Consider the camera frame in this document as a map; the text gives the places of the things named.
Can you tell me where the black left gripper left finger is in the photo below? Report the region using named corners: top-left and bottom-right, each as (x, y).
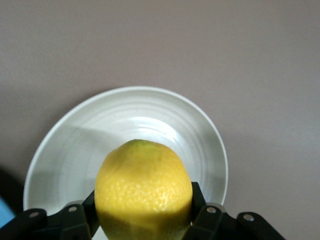
top-left (59, 191), bottom-right (101, 240)

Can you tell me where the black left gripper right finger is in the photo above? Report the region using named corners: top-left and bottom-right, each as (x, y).
top-left (184, 181), bottom-right (226, 240)

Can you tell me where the yellow lemon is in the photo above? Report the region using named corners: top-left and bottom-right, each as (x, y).
top-left (94, 139), bottom-right (194, 240)

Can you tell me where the blue plate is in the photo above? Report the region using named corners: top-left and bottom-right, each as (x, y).
top-left (0, 196), bottom-right (15, 227)

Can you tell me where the off-white plate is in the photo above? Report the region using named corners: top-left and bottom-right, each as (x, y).
top-left (23, 86), bottom-right (229, 240)

